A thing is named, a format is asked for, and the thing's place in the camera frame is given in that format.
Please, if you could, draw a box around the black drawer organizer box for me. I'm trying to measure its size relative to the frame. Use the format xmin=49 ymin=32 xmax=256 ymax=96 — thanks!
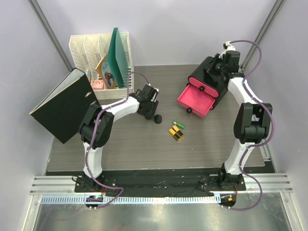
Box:
xmin=188 ymin=56 xmax=228 ymax=110

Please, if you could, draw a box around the pink top drawer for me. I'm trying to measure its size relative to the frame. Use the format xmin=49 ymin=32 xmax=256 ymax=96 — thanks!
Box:
xmin=188 ymin=76 xmax=219 ymax=98

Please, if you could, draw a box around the pink drawer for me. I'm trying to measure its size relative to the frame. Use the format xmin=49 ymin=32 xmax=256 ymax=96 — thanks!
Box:
xmin=188 ymin=76 xmax=219 ymax=98
xmin=177 ymin=84 xmax=215 ymax=117

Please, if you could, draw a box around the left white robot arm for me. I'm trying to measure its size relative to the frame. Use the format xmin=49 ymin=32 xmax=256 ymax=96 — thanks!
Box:
xmin=78 ymin=84 xmax=162 ymax=192

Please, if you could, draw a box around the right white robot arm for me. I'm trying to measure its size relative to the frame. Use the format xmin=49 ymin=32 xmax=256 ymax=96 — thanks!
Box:
xmin=209 ymin=47 xmax=272 ymax=190

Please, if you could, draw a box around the black round jar right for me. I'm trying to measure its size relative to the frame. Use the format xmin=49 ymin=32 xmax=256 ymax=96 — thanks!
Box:
xmin=154 ymin=114 xmax=162 ymax=124

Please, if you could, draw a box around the green lip balm tube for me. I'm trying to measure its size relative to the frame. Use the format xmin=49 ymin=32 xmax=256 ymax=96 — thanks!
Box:
xmin=173 ymin=121 xmax=185 ymax=129

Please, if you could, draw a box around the gold lipstick case left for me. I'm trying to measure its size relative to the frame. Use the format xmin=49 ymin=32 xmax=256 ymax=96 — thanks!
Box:
xmin=168 ymin=128 xmax=180 ymax=140

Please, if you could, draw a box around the green plastic folder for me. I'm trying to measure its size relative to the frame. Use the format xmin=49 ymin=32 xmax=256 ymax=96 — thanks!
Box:
xmin=107 ymin=27 xmax=128 ymax=89

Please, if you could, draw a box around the pink sticky note pad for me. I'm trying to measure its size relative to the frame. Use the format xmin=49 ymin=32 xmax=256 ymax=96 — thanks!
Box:
xmin=92 ymin=79 xmax=104 ymax=90

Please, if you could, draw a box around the colourful picture booklet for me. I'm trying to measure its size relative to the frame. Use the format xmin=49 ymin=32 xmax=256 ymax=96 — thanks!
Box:
xmin=95 ymin=53 xmax=117 ymax=89

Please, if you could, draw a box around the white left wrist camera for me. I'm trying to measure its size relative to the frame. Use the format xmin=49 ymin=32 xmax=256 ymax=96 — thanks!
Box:
xmin=147 ymin=84 xmax=159 ymax=102

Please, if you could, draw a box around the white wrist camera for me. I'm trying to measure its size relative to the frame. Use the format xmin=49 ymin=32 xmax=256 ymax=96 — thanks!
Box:
xmin=147 ymin=84 xmax=159 ymax=102
xmin=223 ymin=41 xmax=236 ymax=51

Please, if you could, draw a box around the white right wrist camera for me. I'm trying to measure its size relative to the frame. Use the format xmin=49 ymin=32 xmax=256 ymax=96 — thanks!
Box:
xmin=223 ymin=41 xmax=236 ymax=51

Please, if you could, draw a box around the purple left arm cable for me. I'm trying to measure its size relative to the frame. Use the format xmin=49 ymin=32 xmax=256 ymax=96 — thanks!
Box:
xmin=85 ymin=71 xmax=152 ymax=209

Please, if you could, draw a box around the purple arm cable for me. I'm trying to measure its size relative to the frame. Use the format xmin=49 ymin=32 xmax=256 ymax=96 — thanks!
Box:
xmin=85 ymin=71 xmax=152 ymax=209
xmin=225 ymin=39 xmax=276 ymax=210

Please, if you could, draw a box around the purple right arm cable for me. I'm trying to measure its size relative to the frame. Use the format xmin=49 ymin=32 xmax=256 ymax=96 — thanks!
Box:
xmin=225 ymin=39 xmax=276 ymax=210

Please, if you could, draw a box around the black ring binder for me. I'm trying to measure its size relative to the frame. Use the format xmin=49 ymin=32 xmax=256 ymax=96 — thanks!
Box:
xmin=29 ymin=68 xmax=99 ymax=144

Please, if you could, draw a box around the white slotted cable duct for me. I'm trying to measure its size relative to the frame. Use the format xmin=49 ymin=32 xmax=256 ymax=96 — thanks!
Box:
xmin=40 ymin=194 xmax=221 ymax=205

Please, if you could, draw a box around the aluminium rail frame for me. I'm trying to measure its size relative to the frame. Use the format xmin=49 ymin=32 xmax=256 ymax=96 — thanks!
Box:
xmin=24 ymin=169 xmax=304 ymax=231

